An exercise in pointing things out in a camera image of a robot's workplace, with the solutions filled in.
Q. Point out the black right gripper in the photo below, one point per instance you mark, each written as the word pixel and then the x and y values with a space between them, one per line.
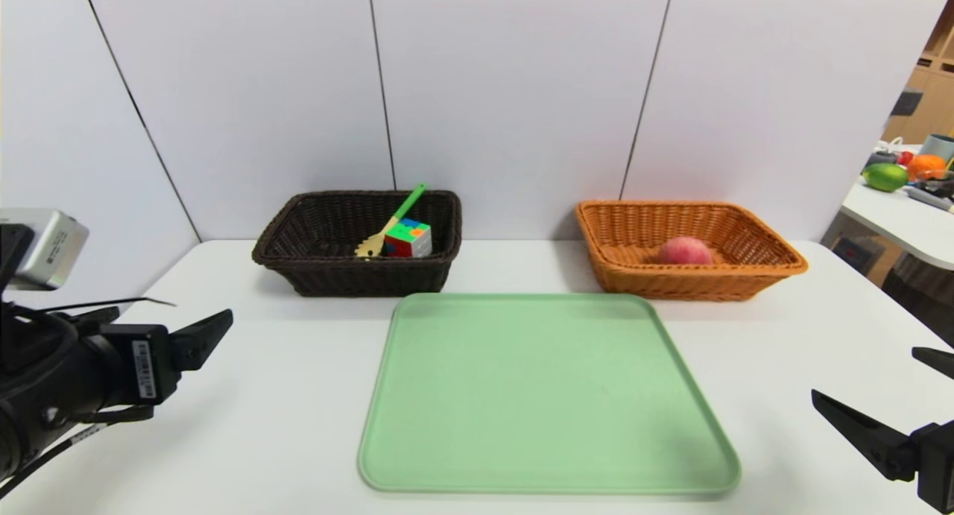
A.
pixel 937 463

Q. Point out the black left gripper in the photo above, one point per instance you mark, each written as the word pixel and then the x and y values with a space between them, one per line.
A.
pixel 147 370

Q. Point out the red peach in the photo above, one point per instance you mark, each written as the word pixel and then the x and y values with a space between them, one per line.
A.
pixel 684 251

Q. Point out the colourful puzzle cube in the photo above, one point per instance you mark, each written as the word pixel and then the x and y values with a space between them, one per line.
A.
pixel 408 238

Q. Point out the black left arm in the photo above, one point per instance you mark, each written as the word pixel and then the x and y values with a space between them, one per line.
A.
pixel 22 440

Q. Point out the dark brown wicker basket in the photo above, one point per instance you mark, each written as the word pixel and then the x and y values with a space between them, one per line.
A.
pixel 328 276

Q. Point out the orange wicker basket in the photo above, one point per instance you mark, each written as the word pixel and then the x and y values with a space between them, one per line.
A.
pixel 671 282

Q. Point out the dark box under table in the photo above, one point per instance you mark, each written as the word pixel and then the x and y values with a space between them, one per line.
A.
pixel 851 253

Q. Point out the white side table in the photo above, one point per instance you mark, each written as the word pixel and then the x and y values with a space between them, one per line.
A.
pixel 905 224

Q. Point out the grey flat device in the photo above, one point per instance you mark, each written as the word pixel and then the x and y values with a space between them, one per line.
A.
pixel 930 198

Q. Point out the green round fruit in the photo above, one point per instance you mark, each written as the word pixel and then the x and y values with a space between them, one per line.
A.
pixel 886 177

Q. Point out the orange round fruit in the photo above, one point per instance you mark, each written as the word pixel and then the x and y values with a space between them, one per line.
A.
pixel 927 166

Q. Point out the small red fruit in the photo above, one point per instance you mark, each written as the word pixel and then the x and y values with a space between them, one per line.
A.
pixel 906 158

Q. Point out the teal cup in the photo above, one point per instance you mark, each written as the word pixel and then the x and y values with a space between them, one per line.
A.
pixel 940 147

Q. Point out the wooden shelf unit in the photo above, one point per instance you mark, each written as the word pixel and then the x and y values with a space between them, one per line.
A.
pixel 935 90

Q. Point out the light green plastic tray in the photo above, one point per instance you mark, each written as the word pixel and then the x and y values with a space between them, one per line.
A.
pixel 551 411

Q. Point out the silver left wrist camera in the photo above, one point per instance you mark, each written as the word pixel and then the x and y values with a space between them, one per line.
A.
pixel 52 247

